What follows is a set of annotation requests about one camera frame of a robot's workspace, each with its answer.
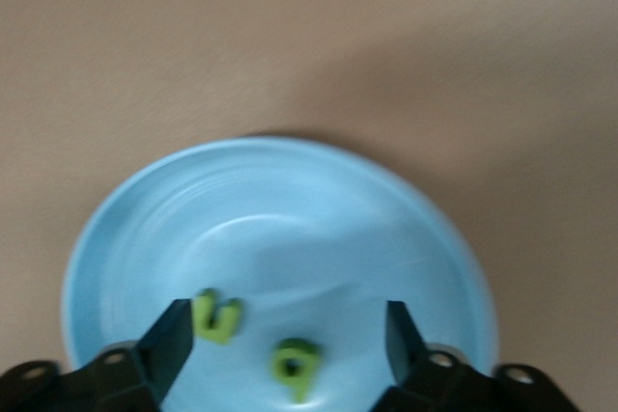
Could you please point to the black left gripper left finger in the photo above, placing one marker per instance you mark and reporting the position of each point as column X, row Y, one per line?
column 96, row 383

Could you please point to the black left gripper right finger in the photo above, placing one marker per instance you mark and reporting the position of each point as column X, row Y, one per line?
column 458, row 383

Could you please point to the green foam small n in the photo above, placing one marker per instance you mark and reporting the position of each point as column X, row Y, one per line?
column 216, row 330

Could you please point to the green foam small b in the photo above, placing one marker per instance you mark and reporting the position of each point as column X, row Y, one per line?
column 301, row 383

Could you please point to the blue round plate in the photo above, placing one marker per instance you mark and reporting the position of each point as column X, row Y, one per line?
column 289, row 238

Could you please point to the brown table cover sheet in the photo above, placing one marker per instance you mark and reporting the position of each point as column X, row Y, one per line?
column 193, row 45

